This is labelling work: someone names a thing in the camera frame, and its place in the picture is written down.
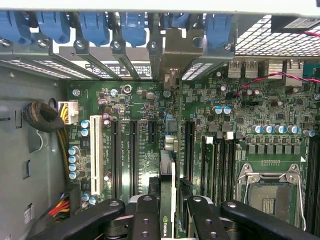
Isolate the black RAM slot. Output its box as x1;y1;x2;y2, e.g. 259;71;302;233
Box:
305;139;315;237
214;138;225;203
313;139;320;237
224;131;236;202

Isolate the RAM stick with dark chips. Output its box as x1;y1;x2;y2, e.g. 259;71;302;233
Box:
201;135;216;202

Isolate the CPU socket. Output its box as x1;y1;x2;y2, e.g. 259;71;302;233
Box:
236;162;308;232

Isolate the white expansion slot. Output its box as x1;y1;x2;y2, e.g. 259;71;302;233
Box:
89;114;104;197

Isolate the short black expansion slot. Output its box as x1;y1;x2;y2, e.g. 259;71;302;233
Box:
148;121;158;145

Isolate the metal locking lever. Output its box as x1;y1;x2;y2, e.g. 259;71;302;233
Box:
287;163;308;231

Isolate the green motherboard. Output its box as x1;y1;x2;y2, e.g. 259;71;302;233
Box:
58;58;320;240

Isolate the white power connector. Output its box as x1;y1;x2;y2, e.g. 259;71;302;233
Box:
57;100;79;126

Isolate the metal slot cover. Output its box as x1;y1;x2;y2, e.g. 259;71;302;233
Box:
181;47;237;82
0;37;61;80
73;39;125;81
147;41;163;81
32;39;93;80
111;39;152;81

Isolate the grey open PC case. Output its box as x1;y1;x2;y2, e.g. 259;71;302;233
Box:
0;8;320;240

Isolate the blue card retention clip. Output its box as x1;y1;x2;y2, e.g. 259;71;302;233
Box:
164;12;191;30
204;12;235;50
119;12;148;48
79;11;111;47
37;11;71;45
0;11;32;46

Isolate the black case fan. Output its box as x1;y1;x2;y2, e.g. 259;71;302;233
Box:
271;15;320;35

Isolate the black connector with coloured wires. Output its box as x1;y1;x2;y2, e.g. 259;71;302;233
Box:
47;184;81;223

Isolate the braided black power cable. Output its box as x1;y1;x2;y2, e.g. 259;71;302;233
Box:
22;101;71;186

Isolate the red and black twisted wire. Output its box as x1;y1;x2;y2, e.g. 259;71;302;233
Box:
233;31;320;97

